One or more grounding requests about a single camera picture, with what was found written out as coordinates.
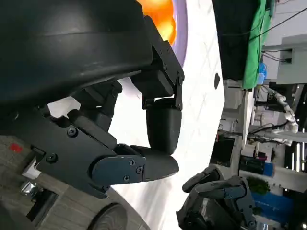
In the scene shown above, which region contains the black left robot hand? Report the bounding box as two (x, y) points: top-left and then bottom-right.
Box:
(0, 0), (185, 201)

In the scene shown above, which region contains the blue box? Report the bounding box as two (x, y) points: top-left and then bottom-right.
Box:
(251, 191), (295, 225)

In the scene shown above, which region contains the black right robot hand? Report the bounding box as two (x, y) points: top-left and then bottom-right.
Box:
(176, 166), (259, 230)

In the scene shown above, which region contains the black hanging cloth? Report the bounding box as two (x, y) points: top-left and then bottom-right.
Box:
(212, 0), (260, 81)

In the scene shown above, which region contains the green cloth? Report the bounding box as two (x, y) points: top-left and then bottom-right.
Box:
(241, 0), (274, 90)

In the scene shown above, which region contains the green plant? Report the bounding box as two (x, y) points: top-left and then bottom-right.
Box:
(246, 176), (271, 195)

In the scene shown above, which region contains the orange white toy bread roll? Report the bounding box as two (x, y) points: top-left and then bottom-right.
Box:
(141, 0), (177, 46)

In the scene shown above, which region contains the lilac plate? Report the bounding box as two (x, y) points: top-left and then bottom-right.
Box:
(170, 0), (188, 70)

